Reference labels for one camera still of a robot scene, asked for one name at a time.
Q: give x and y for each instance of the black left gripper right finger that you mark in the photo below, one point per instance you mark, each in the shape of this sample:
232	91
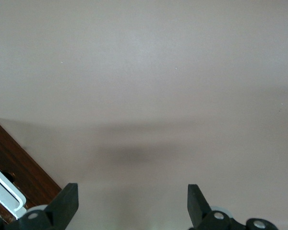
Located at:
196	206

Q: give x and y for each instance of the brown wooden drawer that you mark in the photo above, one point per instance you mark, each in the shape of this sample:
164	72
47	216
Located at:
16	158

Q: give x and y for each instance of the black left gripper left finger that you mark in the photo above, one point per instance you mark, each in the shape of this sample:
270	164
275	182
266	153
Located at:
64	206

